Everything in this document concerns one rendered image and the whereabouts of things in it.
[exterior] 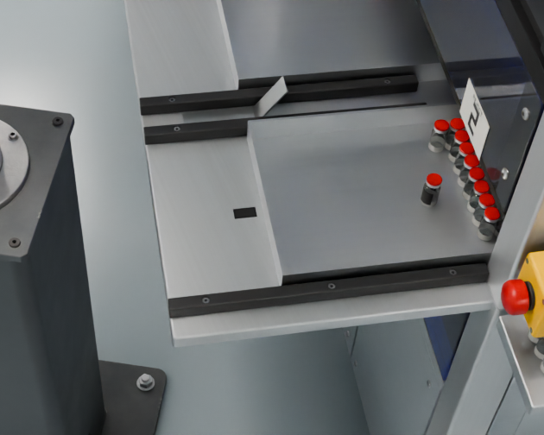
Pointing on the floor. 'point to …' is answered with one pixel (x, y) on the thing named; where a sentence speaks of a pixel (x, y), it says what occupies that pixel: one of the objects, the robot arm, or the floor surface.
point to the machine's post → (490, 399)
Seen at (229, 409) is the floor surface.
